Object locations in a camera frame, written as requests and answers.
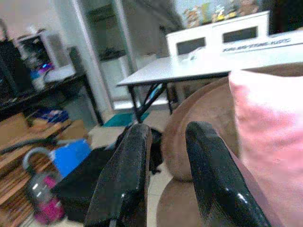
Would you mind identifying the brown fabric sofa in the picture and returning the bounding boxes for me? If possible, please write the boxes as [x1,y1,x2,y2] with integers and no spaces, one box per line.
[156,63,303,227]

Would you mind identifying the black computer monitor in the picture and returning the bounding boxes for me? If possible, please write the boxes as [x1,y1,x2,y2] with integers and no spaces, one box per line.
[0,40,33,95]

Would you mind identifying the grey and pink vacuum cleaner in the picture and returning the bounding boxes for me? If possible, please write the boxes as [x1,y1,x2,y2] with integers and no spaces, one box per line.
[22,146,66,225]

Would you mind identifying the white folding table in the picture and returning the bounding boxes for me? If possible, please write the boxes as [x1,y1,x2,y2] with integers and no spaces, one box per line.
[116,51,303,124]

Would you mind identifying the colourful toy figures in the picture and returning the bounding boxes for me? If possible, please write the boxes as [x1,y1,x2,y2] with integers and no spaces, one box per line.
[183,0,264,27]

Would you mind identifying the white shelf unit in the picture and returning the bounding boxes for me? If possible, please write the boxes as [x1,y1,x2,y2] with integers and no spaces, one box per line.
[16,30,63,70]

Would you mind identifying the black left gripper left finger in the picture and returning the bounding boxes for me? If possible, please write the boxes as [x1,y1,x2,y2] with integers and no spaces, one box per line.
[84,124,152,227]

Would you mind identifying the black desk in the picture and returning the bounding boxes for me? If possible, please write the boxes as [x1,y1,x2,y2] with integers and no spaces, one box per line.
[0,72,105,127]

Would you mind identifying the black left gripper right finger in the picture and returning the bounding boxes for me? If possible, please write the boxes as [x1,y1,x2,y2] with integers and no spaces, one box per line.
[185,122,272,227]

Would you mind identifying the blue box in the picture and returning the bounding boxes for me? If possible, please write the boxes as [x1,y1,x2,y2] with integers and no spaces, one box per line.
[49,139,92,178]

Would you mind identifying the teal floor mat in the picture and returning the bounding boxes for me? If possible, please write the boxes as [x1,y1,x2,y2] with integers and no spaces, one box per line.
[102,112,150,128]

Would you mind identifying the pink pillow with sheep print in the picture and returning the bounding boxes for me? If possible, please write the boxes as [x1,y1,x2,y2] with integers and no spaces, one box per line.
[228,69,303,227]

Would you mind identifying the white cabinet with dark openings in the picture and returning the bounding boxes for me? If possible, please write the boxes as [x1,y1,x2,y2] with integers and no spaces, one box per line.
[165,10,271,58]

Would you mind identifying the long white printed box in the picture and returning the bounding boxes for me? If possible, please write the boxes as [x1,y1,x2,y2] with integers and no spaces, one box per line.
[219,31,303,57]

